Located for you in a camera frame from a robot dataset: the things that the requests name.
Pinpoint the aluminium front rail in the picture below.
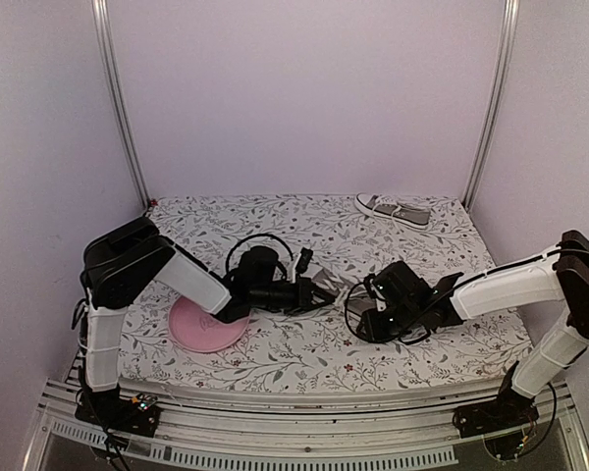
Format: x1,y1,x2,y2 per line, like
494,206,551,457
20,381,589,471

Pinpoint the right aluminium frame post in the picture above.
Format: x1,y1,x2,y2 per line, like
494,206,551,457
461,0,520,213

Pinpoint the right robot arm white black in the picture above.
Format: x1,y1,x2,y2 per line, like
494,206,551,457
344,231,589,438

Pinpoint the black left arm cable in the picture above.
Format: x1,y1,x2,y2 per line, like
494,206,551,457
224,234,295,276

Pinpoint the left aluminium frame post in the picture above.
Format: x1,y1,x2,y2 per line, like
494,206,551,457
91,0,151,211

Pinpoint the floral patterned table mat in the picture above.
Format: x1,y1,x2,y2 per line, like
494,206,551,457
117,194,531,394

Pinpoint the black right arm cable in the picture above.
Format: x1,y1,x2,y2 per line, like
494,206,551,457
344,279,433,344

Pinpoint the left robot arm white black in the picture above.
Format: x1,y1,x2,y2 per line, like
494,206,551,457
72,216,336,438

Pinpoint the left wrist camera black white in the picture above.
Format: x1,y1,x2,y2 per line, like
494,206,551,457
291,248,313,287

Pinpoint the pink plastic plate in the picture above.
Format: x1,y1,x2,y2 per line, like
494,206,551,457
168,297,250,353

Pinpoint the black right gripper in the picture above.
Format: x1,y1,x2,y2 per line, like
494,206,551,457
355,303,421,344

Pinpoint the aluminium frame post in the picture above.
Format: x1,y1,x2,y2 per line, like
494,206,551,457
461,0,520,213
91,0,151,211

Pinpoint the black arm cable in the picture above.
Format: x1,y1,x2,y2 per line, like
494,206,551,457
344,279,433,344
224,234,295,276

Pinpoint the grey sneaker with red sole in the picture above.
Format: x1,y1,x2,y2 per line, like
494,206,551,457
312,269,358,302

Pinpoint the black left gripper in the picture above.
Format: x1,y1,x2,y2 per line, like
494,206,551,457
251,278,336,317

